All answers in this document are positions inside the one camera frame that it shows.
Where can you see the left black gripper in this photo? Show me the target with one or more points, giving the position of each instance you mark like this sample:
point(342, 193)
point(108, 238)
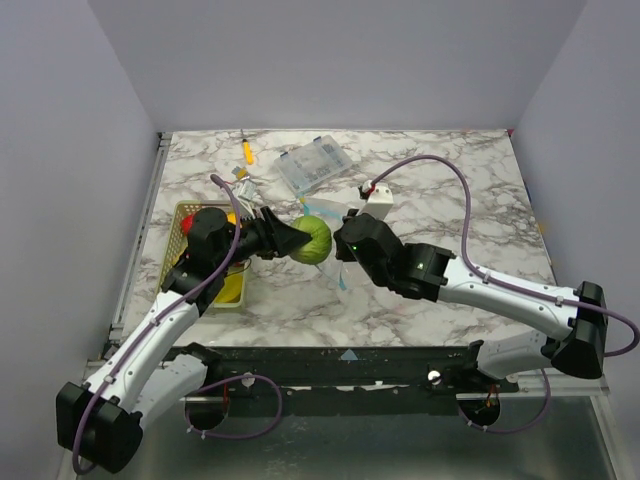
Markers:
point(288, 238)

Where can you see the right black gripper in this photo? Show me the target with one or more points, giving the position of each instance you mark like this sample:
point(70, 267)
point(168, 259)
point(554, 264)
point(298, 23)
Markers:
point(343, 242)

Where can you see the green toy cabbage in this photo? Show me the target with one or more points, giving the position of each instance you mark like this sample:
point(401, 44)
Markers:
point(319, 248)

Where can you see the clear zip top bag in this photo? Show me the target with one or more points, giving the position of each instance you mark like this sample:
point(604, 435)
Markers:
point(334, 275)

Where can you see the red toy apple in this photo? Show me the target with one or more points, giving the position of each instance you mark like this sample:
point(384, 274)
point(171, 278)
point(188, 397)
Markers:
point(186, 224)

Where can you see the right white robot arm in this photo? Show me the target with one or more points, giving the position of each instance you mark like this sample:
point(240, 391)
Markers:
point(567, 327)

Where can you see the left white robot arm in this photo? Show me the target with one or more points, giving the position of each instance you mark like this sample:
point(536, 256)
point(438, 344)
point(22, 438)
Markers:
point(101, 421)

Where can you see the small yellow metal clip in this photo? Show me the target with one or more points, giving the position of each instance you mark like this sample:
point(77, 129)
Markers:
point(240, 173)

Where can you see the clear plastic compartment box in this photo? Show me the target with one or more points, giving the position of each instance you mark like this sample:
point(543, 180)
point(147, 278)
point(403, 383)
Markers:
point(305, 168)

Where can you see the green perforated plastic basket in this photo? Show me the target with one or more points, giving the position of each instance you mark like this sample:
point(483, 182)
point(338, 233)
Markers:
point(177, 243)

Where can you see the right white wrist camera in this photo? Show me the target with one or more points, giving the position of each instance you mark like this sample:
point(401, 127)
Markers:
point(378, 199)

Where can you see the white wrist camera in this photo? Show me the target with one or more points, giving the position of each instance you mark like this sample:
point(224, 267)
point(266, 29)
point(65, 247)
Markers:
point(245, 191)
point(378, 199)

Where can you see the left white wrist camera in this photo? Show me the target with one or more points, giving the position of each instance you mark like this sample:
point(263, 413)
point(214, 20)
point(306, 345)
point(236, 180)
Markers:
point(245, 191)

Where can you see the yellow handled screwdriver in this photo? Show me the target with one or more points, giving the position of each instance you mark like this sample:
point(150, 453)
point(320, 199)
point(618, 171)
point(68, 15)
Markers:
point(248, 154)

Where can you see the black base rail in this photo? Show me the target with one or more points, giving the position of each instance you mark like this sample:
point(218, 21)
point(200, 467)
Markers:
point(338, 381)

